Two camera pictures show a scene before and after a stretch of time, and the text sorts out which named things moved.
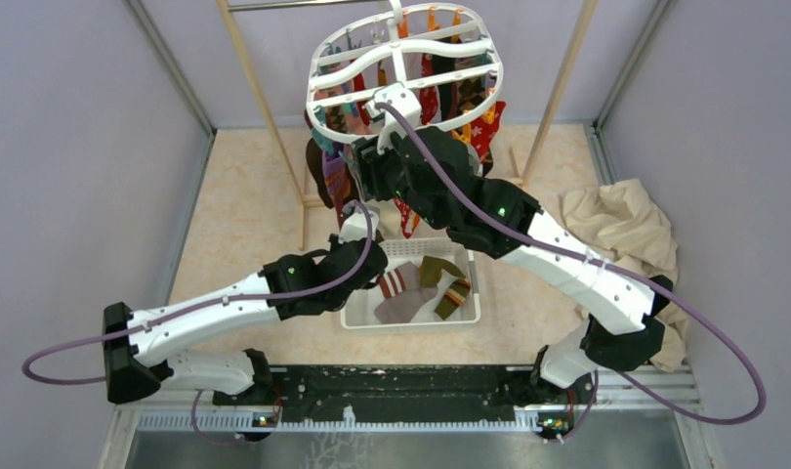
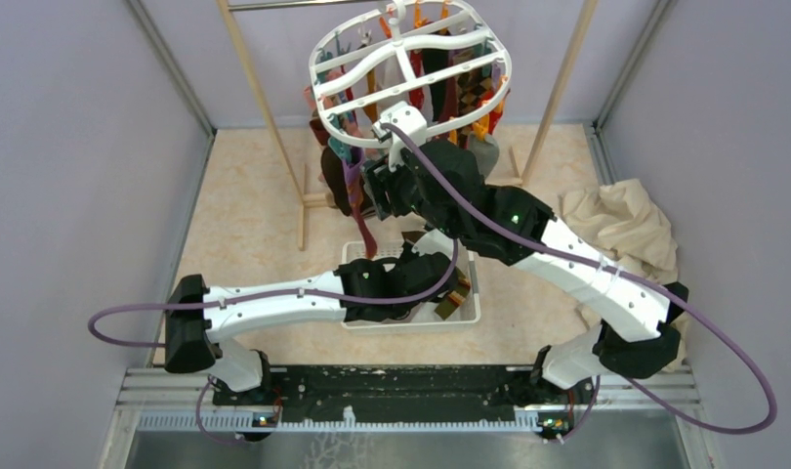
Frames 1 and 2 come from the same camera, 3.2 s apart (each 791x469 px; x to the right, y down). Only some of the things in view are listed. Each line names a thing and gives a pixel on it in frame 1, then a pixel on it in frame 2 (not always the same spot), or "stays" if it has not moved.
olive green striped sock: (430, 274) stays
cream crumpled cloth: (621, 221) stays
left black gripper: (335, 244) → (406, 255)
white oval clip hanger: (447, 58) stays
